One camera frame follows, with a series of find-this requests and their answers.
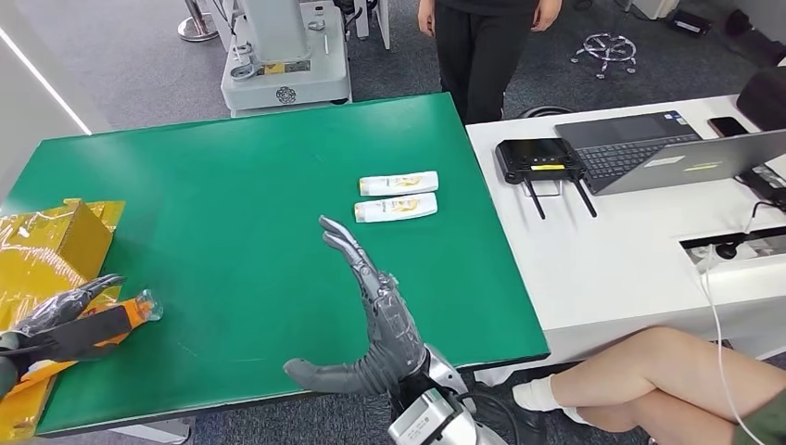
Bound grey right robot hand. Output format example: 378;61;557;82
283;214;428;396

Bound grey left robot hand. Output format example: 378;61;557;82
0;274;127;352

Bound orange bottle with clear cap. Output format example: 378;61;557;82
8;289;164;398

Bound white shampoo bottle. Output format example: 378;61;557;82
354;192;439;224
359;171;440;197

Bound yellow taped cardboard box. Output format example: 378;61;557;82
0;197;126;443

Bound clear controller stand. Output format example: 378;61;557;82
522;179;563;199

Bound black controller with antennas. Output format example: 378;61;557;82
494;137;598;221

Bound black round floor disc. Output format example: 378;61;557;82
516;105;576;119

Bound seated person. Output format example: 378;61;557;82
475;326;786;445

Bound standing person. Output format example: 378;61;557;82
417;0;563;126

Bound chrome stanchion base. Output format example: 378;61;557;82
178;0;219;43

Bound grey laptop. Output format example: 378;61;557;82
594;129;786;197

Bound chrome star chair base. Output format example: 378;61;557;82
571;32;638;80

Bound black smartphone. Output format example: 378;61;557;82
707;116;751;139

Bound black device at desk edge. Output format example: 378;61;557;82
736;164;786;207

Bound white floor box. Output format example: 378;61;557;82
630;0;681;20

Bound black box on floor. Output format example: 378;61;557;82
666;8;714;38

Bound black chair back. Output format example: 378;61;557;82
736;66;786;132

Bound black bag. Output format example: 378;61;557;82
721;8;786;69

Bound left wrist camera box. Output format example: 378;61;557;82
18;305;133;363

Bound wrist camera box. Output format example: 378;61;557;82
387;387;468;445
18;305;133;363

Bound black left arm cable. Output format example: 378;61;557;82
0;340;44;361

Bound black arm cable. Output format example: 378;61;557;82
0;340;44;361
469;392;529;445

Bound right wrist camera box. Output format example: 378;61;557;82
387;387;468;445

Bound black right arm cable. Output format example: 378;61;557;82
469;392;529;445

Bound white panel frame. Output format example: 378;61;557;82
354;0;391;50

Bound white cable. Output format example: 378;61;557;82
700;245;766;445

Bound desk cable tray recess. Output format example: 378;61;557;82
679;225;786;274

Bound black desk cable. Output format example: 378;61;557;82
750;199;786;235

